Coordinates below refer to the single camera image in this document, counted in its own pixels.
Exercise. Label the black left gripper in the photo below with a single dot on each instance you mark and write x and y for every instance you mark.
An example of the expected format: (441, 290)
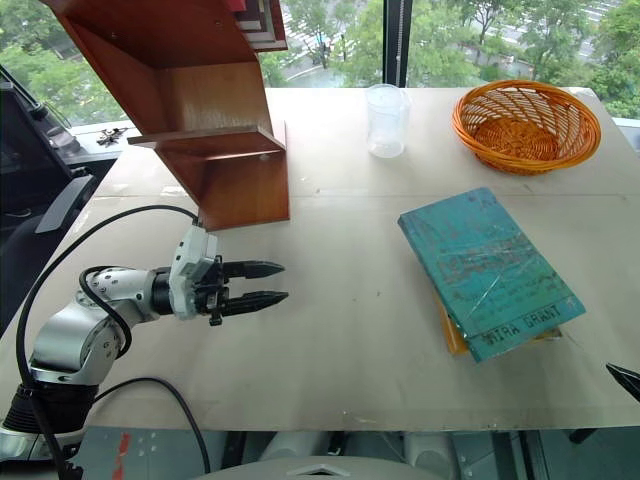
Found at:
(210, 290)

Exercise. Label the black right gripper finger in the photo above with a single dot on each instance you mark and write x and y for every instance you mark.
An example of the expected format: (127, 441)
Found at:
(625, 379)

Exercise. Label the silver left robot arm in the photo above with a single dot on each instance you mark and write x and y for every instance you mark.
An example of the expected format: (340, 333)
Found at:
(75, 325)

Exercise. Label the brown wooden bookshelf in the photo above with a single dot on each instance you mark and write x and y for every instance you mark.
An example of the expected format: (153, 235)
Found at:
(200, 125)

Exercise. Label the teal paperback book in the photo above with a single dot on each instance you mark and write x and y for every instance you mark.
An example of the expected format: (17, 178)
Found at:
(492, 270)

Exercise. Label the orange book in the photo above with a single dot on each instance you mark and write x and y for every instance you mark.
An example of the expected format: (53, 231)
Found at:
(452, 337)

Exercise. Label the stack of books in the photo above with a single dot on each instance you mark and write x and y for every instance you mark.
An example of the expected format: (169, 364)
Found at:
(257, 22)

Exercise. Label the grey robot torso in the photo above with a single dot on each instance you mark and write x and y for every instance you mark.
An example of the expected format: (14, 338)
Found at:
(320, 467)

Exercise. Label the small black metal ornament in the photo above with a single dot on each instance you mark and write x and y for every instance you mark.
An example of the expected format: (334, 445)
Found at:
(111, 136)

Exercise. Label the clear plastic cup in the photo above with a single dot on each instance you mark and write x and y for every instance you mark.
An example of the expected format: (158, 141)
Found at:
(386, 120)

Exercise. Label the black office chair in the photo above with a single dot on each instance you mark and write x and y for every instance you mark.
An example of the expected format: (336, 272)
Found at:
(35, 175)

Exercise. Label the orange wicker basket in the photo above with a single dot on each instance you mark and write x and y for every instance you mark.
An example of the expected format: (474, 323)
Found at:
(525, 127)

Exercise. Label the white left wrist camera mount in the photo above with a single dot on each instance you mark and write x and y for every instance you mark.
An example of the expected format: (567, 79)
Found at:
(187, 265)

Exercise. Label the black window frame post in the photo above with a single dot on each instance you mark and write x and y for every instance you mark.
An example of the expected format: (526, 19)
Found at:
(397, 42)

